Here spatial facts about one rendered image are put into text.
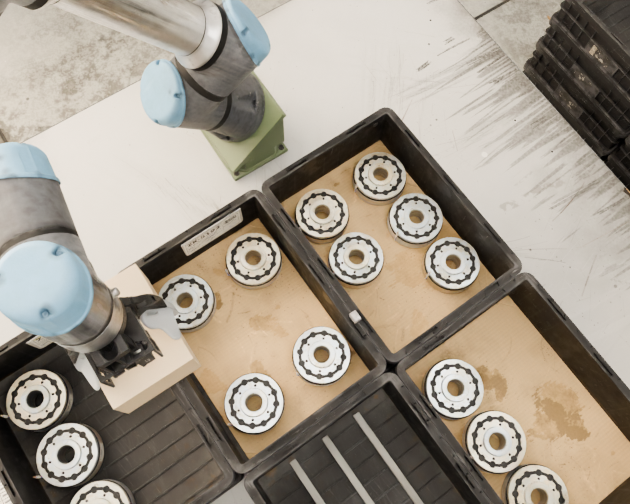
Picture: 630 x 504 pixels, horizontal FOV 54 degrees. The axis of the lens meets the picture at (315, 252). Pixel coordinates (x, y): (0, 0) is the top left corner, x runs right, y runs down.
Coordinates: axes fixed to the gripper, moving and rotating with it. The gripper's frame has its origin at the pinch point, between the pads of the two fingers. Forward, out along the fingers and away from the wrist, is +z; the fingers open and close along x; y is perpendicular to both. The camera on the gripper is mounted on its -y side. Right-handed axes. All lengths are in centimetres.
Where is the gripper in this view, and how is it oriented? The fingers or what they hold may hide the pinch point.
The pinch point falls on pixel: (128, 336)
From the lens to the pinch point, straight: 90.5
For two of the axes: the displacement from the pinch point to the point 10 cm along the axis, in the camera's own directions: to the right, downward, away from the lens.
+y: 5.6, 7.9, -2.5
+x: 8.3, -5.2, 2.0
